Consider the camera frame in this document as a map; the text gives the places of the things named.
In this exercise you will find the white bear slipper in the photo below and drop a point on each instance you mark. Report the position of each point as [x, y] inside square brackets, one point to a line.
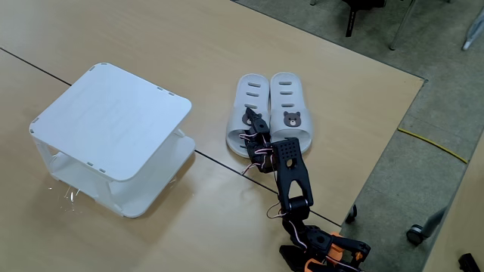
[249, 94]
[289, 98]

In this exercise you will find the white two-tier plastic box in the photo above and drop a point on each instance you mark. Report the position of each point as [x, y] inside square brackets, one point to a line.
[113, 121]

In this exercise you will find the black caster wheel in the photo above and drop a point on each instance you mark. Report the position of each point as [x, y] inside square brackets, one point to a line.
[351, 214]

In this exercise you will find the black chair base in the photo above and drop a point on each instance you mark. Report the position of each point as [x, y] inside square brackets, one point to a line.
[357, 7]

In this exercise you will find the metal chair leg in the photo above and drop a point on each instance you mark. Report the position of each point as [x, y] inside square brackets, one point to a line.
[401, 24]

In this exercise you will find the grey caster wheel with leg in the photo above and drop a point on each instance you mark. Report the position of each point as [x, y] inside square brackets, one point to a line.
[416, 234]

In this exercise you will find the grey folded umbrella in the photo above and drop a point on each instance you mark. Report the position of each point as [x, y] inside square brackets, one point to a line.
[474, 30]

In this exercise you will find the black floor object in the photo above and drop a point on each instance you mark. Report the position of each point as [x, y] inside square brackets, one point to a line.
[469, 263]

